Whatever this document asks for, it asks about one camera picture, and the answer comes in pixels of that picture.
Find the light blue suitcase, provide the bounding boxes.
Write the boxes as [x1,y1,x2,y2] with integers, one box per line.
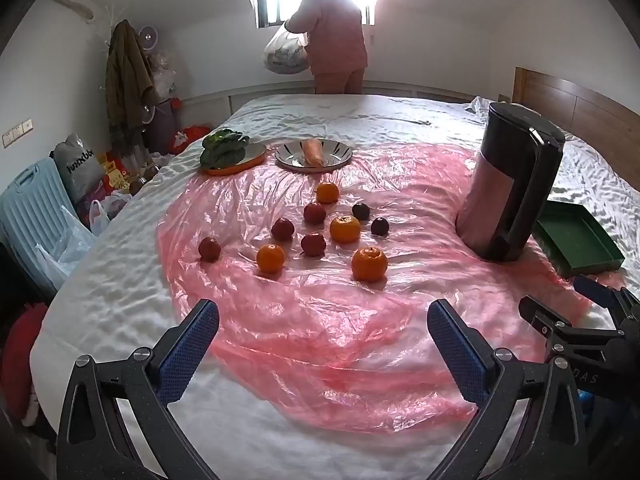
[0,157,81,301]

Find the wall light switch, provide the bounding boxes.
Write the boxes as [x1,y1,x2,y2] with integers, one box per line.
[2,119,33,147]

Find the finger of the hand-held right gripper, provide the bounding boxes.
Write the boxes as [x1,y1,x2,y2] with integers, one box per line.
[573,275,640,333]
[519,296,628,356]

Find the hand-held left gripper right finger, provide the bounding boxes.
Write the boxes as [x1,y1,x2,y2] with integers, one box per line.
[427,299,589,480]

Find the black and steel kettle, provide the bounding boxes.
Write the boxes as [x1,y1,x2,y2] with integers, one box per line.
[456,101,566,263]

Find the grey printed bag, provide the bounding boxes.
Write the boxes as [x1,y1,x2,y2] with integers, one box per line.
[52,133,106,201]

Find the clear plastic bags bundle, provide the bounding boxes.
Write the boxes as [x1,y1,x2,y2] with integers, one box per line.
[150,50,178,98]

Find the orange plate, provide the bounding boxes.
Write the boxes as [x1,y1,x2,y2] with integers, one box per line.
[202,142,267,176]

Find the green leafy vegetable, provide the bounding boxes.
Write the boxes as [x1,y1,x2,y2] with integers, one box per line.
[200,129,251,168]

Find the red cloth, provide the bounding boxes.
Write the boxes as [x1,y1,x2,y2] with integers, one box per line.
[0,302,51,421]

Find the purple bin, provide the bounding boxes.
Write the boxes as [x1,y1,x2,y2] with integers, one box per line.
[145,97,183,156]

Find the white plastic bag with contents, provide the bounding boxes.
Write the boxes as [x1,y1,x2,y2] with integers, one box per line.
[263,22,311,76]

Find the wooden headboard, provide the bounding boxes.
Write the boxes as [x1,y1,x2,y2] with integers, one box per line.
[512,66,640,146]

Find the green tray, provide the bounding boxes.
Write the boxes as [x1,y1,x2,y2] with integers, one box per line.
[531,201,626,278]

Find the carrot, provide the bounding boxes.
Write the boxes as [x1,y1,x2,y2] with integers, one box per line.
[301,140,326,167]

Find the white wall pipe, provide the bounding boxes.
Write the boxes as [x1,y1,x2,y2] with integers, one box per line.
[45,0,96,23]

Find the red plastic sheet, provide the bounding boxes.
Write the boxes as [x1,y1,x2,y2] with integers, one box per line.
[156,142,593,433]

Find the red plush toy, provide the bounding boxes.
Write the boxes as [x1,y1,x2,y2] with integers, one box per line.
[167,125,211,156]

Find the yellow and red boxes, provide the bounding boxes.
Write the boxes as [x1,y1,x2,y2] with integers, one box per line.
[97,152,131,196]

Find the pale bed footboard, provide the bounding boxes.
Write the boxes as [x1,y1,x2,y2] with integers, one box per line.
[177,80,476,116]

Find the brown coat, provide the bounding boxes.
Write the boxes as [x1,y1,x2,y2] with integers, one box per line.
[105,20,156,161]

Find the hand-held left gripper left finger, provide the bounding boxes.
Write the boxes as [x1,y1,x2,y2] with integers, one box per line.
[56,299,221,480]

